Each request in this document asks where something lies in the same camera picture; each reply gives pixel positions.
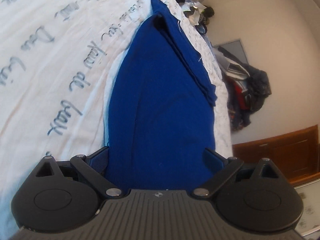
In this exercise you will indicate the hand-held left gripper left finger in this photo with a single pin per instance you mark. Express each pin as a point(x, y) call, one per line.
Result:
point(99, 159)

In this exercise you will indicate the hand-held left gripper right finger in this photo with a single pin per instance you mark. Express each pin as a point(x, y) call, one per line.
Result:
point(213, 158)

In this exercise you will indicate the blue t-shirt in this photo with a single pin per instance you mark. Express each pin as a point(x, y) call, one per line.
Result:
point(160, 105)

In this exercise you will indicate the pile of mixed clothes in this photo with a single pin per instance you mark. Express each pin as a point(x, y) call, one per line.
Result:
point(247, 85)

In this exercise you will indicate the brown wooden door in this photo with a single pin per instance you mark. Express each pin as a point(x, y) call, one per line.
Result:
point(280, 152)

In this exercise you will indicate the white script-printed bed sheet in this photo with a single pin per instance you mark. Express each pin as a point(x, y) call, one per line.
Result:
point(50, 67)

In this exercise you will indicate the dark olive plush toy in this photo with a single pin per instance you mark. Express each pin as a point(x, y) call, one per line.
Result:
point(208, 13)

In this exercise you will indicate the crumpled silver foil wrapping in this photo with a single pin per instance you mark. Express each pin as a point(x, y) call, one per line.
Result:
point(192, 10)

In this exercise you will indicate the grey wall panel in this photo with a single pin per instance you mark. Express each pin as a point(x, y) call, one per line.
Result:
point(232, 45)

